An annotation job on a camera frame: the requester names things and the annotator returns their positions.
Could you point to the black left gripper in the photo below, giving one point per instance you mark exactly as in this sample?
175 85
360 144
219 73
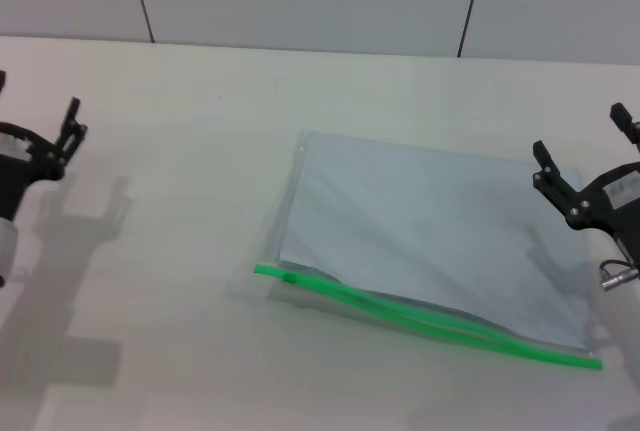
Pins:
20 176

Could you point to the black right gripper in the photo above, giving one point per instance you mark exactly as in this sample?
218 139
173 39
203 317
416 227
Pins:
612 206

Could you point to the clear document bag green zipper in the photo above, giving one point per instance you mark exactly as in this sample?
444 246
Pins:
425 221

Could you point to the green zipper slider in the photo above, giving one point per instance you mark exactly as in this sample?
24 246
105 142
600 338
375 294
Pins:
288 279

